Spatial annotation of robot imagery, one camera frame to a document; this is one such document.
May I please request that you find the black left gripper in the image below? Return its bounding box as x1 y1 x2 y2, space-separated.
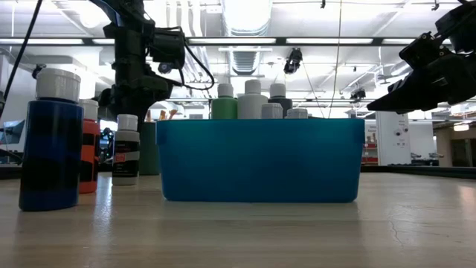
97 72 175 123

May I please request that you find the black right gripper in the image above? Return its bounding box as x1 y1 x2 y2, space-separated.
366 31 476 115

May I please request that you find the green plastic cup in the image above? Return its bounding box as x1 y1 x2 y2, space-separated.
138 121 161 176

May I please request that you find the small grey paint bottle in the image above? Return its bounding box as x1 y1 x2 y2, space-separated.
112 114 141 186

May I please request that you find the small red paint bottle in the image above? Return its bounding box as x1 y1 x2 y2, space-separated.
78 98 102 194

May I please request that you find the large green paint bottle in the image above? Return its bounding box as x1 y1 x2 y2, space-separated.
210 83 239 120

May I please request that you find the small maroon paint bottle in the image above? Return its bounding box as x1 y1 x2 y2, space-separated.
285 107 309 120

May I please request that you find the large white paint bottle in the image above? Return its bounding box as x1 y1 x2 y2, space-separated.
237 79 269 120

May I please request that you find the large grey paint bottle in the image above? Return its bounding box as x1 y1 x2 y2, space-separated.
268 83 294 119

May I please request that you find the teal plastic tray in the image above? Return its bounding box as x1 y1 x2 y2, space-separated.
155 118 366 204

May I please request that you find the white pillar with controls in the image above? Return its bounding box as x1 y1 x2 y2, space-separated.
375 110 412 167

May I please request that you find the red storage shelf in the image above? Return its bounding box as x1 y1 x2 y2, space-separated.
362 141 379 165

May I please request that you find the grey monitor screen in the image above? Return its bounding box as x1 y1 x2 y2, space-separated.
0 119 26 146

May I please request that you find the black overhead rig beam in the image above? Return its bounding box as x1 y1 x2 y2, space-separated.
0 36 417 47

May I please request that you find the black aluminium table frame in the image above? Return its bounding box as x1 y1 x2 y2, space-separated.
0 163 476 180

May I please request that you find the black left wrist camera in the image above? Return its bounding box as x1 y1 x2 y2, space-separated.
149 26 187 71

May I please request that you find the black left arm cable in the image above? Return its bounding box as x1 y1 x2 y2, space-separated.
178 25 216 92

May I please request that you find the black ceiling-hung camera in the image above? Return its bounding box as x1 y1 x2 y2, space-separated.
283 47 303 75

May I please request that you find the long black hanging cable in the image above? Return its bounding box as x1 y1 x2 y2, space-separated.
1 0 44 103

